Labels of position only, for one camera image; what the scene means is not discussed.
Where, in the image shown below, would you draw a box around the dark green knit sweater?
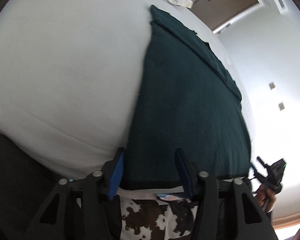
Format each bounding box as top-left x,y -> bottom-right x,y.
121,6 -> 251,190

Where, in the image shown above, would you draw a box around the person right hand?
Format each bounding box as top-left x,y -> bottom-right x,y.
255,184 -> 276,213

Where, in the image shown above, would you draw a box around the brown wooden door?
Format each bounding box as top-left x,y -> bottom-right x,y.
191,0 -> 258,31

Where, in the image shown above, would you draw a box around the wall switch plate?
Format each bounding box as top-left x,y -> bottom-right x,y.
269,82 -> 275,90

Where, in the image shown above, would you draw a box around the cow print trousers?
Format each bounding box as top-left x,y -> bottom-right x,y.
120,197 -> 198,240

